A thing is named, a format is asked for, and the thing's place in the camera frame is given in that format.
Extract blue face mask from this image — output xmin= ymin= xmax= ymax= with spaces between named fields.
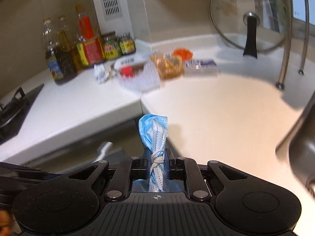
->
xmin=132 ymin=114 xmax=184 ymax=193

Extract yellow snack wrapper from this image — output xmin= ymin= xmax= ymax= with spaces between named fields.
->
xmin=150 ymin=53 xmax=184 ymax=80

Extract blue white toothpick box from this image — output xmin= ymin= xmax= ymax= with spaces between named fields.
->
xmin=184 ymin=59 xmax=218 ymax=76

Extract white tissue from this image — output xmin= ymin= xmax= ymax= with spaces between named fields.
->
xmin=94 ymin=63 xmax=111 ymax=84

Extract white medicine box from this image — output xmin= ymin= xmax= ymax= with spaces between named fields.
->
xmin=114 ymin=53 xmax=150 ymax=70

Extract white toothbrush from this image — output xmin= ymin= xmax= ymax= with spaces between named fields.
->
xmin=94 ymin=142 xmax=113 ymax=162

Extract person left hand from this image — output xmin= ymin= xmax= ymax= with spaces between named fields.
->
xmin=0 ymin=210 xmax=14 ymax=236

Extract black gas stove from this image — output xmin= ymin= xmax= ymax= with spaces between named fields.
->
xmin=1 ymin=84 xmax=44 ymax=144

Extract red cap bottle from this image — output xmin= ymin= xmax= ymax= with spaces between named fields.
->
xmin=120 ymin=65 xmax=134 ymax=77

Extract orange mesh scrubber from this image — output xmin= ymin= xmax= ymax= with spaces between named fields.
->
xmin=172 ymin=48 xmax=193 ymax=60

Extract green label sauce jar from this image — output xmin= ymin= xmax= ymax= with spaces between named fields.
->
xmin=101 ymin=31 xmax=122 ymax=60

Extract yellow label sauce jar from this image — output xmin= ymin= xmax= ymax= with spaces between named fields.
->
xmin=118 ymin=32 xmax=136 ymax=55

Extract dark soy sauce bottle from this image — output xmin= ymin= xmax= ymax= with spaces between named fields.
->
xmin=42 ymin=18 xmax=77 ymax=85

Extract red label oil bottle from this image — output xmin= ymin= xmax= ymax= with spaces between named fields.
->
xmin=75 ymin=4 xmax=106 ymax=69

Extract metal rack legs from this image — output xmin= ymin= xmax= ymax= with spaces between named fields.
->
xmin=275 ymin=0 xmax=310 ymax=91

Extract yellow oil bottle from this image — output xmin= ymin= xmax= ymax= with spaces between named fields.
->
xmin=57 ymin=16 xmax=83 ymax=71

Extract glass pot lid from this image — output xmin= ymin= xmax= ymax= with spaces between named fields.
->
xmin=209 ymin=0 xmax=288 ymax=58

